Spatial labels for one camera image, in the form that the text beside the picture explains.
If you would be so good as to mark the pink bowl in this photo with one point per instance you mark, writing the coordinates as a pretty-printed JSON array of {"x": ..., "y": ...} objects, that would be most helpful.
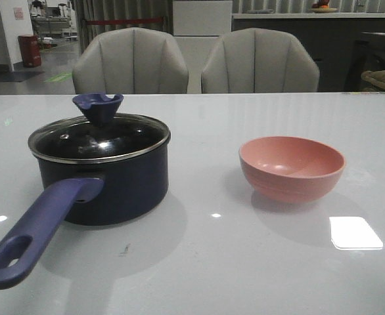
[{"x": 291, "y": 169}]

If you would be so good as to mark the red trash bin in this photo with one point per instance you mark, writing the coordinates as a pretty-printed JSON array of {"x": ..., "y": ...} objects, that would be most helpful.
[{"x": 29, "y": 50}]

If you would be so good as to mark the grey upholstered chair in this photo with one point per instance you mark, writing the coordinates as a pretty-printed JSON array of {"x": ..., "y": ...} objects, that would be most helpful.
[
  {"x": 131, "y": 61},
  {"x": 258, "y": 60}
]

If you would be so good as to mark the dark blue saucepan purple handle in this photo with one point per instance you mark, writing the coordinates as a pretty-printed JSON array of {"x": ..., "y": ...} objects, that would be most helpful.
[{"x": 92, "y": 195}]

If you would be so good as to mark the right grey upholstered chair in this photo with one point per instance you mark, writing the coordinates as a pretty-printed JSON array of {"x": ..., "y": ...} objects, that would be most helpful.
[{"x": 258, "y": 60}]

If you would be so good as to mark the glass lid blue knob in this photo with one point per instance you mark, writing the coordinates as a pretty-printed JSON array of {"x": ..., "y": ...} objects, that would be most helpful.
[{"x": 100, "y": 135}]

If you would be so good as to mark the white cabinet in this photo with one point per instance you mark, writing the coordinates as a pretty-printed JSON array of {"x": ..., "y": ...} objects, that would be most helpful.
[{"x": 196, "y": 26}]

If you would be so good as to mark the dark washing machine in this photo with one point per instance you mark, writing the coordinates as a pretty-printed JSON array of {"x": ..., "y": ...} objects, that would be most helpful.
[{"x": 368, "y": 54}]

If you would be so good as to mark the dark grey counter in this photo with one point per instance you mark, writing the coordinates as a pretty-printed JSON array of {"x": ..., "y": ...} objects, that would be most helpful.
[{"x": 328, "y": 37}]

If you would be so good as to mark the fruit plate on counter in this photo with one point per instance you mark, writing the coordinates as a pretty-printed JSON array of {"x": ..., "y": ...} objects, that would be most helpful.
[{"x": 322, "y": 6}]

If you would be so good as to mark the left grey upholstered chair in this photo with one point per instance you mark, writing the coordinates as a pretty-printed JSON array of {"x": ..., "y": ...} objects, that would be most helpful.
[{"x": 131, "y": 61}]

